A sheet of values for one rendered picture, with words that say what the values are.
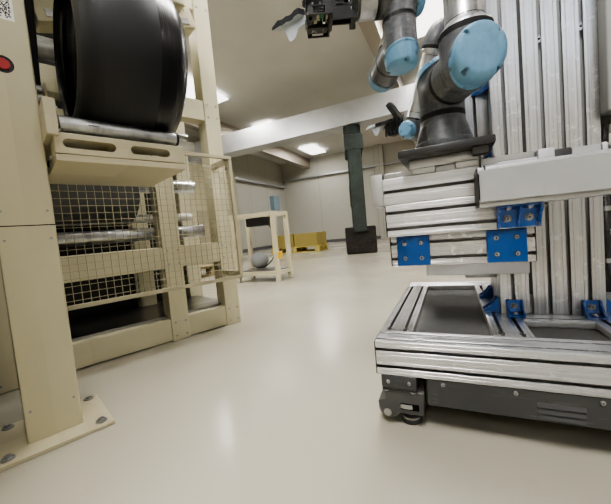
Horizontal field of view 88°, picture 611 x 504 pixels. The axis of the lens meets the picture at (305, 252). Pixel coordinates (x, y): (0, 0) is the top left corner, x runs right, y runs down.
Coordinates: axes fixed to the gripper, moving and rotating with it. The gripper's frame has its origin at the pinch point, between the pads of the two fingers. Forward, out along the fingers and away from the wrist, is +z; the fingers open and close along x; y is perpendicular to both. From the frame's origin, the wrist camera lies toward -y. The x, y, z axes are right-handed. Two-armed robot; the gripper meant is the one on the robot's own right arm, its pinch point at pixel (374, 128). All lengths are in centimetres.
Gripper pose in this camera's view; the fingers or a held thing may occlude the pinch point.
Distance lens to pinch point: 189.8
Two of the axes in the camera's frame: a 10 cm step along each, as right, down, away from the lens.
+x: 7.5, -2.4, 6.2
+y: 1.9, 9.7, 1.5
